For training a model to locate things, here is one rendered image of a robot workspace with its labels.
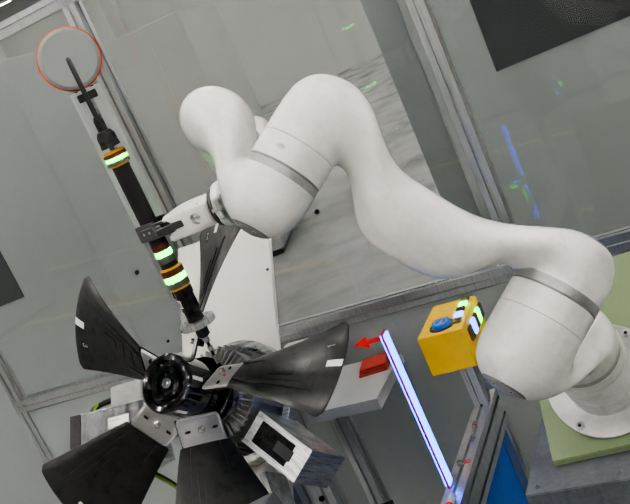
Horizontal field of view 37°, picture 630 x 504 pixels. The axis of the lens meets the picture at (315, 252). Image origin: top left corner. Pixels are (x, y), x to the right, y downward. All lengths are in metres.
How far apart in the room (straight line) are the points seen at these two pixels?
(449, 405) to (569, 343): 1.35
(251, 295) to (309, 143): 1.01
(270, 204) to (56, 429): 2.13
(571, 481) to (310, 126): 0.73
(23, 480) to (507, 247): 3.40
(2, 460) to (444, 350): 2.78
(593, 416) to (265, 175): 0.72
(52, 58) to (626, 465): 1.63
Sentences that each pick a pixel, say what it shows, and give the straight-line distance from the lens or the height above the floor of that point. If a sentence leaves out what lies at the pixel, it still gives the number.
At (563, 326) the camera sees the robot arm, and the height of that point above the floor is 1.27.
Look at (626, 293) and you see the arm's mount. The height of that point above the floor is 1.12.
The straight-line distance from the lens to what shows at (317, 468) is 1.86.
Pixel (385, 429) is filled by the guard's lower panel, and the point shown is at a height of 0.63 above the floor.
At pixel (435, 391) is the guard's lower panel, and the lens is 2.54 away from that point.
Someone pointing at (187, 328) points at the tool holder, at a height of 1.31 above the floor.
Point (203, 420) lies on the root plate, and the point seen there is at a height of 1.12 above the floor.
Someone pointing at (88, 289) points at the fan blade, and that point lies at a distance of 2.04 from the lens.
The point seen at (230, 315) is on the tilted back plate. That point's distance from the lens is 2.13.
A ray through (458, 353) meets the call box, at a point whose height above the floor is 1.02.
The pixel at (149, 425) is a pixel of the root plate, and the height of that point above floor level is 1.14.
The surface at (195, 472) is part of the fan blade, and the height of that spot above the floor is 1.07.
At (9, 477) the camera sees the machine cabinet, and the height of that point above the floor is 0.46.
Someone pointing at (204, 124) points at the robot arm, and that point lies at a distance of 1.23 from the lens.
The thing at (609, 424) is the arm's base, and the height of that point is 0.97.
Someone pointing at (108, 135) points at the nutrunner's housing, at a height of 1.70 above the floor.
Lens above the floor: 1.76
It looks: 14 degrees down
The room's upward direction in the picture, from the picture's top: 24 degrees counter-clockwise
